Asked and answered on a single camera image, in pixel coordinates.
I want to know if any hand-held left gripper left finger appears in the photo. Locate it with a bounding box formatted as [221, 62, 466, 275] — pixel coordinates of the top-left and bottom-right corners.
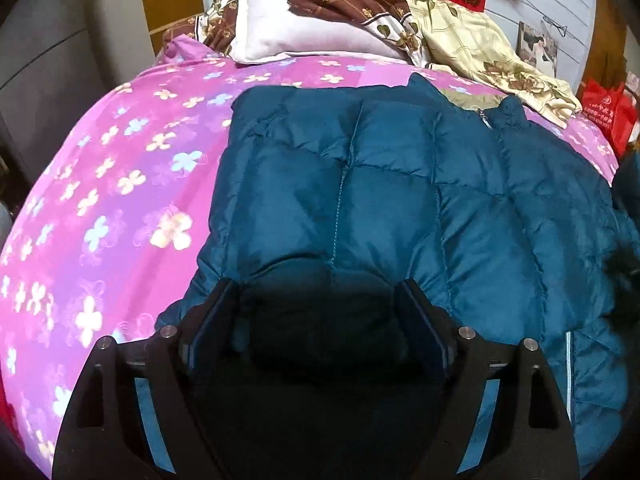
[52, 279, 242, 480]

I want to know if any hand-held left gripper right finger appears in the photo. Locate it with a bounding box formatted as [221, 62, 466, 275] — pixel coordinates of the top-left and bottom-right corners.
[397, 279, 581, 480]

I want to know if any blue puffer jacket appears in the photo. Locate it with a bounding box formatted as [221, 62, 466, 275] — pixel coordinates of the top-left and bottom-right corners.
[155, 72, 640, 480]

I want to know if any pink floral bedsheet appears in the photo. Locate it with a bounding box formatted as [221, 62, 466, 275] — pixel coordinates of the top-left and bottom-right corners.
[0, 40, 621, 478]

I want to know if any red shopping bag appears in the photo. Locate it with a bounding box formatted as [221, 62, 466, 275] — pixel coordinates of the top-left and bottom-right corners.
[580, 77, 640, 158]

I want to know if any cream floral quilt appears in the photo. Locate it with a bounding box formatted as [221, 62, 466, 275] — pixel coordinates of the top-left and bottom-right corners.
[407, 0, 583, 128]

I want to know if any white pillow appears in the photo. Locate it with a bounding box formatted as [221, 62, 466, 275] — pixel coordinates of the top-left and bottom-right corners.
[230, 0, 408, 65]

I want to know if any grey wardrobe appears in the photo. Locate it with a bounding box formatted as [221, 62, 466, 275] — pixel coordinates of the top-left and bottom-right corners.
[0, 0, 156, 196]

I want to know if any wall photo poster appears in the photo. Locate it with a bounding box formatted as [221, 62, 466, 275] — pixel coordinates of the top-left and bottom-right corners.
[517, 21, 559, 78]

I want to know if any orange wooden door frame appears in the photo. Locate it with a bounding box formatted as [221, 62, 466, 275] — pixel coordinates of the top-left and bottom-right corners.
[582, 0, 628, 101]

